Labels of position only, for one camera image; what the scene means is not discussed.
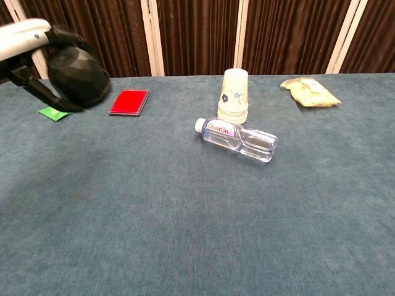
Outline clear plastic water bottle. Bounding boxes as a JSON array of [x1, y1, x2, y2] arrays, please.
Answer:
[[194, 117, 278, 164]]

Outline stacked floral paper cups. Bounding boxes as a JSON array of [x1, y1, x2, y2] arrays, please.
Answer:
[[217, 68, 249, 125]]

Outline blue velvet tablecloth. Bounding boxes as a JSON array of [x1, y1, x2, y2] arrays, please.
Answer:
[[0, 72, 395, 296]]

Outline white screen frame post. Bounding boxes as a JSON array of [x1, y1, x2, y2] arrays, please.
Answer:
[[2, 0, 54, 80], [233, 0, 249, 70], [140, 0, 165, 77], [325, 0, 361, 75]]

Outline red ink pad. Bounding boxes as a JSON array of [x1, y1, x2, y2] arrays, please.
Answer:
[[108, 88, 152, 117]]

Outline crumpled beige snack bag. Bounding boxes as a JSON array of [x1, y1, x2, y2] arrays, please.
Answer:
[[280, 77, 343, 109]]

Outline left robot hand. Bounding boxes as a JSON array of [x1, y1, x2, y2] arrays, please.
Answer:
[[0, 18, 93, 112]]

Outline black faceted dome object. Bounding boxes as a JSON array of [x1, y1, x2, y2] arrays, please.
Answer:
[[48, 43, 111, 109]]

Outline dark brown pleated curtain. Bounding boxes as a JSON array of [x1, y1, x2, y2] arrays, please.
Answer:
[[0, 0, 395, 84]]

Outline green foil packet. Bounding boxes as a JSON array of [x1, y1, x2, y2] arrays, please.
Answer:
[[38, 106, 73, 122]]

